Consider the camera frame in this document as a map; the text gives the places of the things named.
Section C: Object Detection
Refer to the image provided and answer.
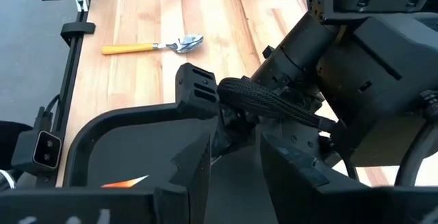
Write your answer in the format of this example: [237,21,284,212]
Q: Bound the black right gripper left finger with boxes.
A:
[0,132,212,224]

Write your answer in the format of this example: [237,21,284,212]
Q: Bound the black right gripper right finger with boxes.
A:
[259,133,438,224]

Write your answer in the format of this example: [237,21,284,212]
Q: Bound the black plastic tray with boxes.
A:
[62,101,220,189]

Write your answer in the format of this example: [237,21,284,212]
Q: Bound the black braided cable sleeve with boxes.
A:
[216,76,338,133]

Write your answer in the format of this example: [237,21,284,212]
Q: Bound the yellow-handled metal spoon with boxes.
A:
[101,33,205,56]

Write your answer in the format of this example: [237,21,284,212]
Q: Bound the black table-level camera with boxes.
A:
[11,129,64,177]

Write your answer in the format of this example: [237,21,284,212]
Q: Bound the black camera cable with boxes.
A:
[33,93,62,133]

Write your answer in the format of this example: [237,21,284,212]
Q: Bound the grey curved cable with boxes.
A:
[394,121,438,188]

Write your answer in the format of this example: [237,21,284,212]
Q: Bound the black aluminium frame rail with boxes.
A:
[51,10,90,187]

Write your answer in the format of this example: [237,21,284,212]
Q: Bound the black rail clamp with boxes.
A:
[60,21,96,46]

